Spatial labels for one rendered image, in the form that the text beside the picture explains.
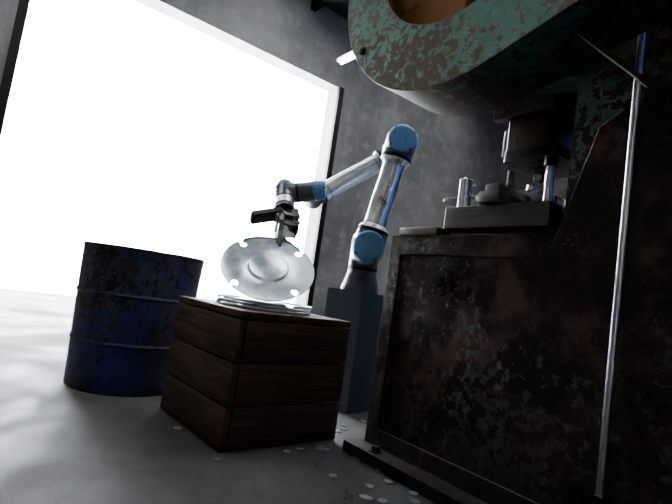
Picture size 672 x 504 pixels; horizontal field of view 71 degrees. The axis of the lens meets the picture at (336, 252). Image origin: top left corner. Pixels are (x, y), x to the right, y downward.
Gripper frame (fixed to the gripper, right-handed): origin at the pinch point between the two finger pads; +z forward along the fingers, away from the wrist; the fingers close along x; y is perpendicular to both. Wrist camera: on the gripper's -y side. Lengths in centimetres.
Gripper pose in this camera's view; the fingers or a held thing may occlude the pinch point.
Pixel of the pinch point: (277, 243)
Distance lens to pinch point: 157.8
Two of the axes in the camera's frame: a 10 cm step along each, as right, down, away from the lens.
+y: 9.6, 1.6, 2.4
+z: 0.8, 6.6, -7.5
